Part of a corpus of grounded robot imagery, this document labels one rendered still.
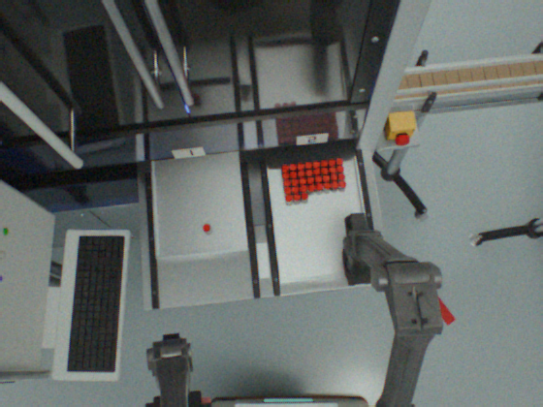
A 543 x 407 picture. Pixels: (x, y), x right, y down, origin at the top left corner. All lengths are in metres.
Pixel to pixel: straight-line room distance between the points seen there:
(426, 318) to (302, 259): 0.73
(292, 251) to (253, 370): 0.96
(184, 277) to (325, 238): 0.41
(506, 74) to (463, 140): 0.95
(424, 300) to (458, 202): 1.74
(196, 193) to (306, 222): 0.34
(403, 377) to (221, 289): 0.72
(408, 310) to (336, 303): 1.56
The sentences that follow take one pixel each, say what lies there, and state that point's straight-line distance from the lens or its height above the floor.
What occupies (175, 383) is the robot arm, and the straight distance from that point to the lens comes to 1.11.
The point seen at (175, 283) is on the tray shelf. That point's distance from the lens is 1.68.
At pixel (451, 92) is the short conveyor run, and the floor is 0.93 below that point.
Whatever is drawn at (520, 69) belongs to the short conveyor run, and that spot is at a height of 0.93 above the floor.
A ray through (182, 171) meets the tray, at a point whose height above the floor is 0.88.
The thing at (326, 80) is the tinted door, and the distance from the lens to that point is 1.33.
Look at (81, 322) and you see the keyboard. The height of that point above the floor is 0.83.
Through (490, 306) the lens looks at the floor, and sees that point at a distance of 2.66.
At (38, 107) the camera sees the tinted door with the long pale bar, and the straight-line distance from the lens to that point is 1.38.
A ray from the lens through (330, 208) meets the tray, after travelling 1.69.
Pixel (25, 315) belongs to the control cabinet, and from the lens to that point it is 1.74.
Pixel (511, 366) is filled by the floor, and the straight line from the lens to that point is 2.67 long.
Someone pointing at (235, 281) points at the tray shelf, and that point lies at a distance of 1.66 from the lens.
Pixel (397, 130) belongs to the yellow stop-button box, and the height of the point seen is 1.03.
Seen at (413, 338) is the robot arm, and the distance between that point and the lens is 1.00.
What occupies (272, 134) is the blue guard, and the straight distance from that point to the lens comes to 1.54.
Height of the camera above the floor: 2.51
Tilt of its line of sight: 75 degrees down
